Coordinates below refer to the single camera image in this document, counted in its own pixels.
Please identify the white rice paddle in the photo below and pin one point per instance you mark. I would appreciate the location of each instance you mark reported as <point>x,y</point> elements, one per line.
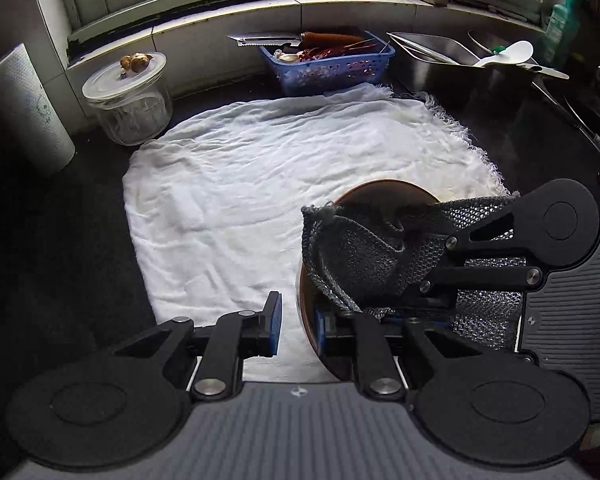
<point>509,52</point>

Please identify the glass jar with lid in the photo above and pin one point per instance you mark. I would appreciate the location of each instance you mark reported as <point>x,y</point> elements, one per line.
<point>130,105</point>

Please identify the green soap bottle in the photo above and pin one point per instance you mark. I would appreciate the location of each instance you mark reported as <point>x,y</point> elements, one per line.
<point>562,25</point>

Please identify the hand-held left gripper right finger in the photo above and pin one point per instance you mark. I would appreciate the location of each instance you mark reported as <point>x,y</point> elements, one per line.
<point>320,334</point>

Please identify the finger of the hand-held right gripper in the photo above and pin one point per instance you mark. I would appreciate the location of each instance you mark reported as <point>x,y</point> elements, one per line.
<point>472,240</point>
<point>479,280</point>

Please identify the white cloth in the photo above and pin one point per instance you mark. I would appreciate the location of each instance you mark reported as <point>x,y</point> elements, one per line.
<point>255,185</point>

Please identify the grey mesh dishcloth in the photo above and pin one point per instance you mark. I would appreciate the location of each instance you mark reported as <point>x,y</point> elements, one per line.
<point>360,260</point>

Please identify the stainless steel tray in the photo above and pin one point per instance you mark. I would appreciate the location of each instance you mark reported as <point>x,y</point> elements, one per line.
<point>444,67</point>

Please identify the blue plastic basket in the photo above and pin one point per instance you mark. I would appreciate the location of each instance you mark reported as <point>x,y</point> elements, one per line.
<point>330,72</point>

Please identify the paper towel roll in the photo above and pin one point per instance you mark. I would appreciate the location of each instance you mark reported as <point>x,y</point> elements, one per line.
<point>25,110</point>

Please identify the brown bowl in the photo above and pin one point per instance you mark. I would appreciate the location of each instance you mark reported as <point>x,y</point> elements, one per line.
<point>379,191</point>

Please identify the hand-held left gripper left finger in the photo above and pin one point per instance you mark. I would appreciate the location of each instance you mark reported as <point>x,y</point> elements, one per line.
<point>275,322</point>

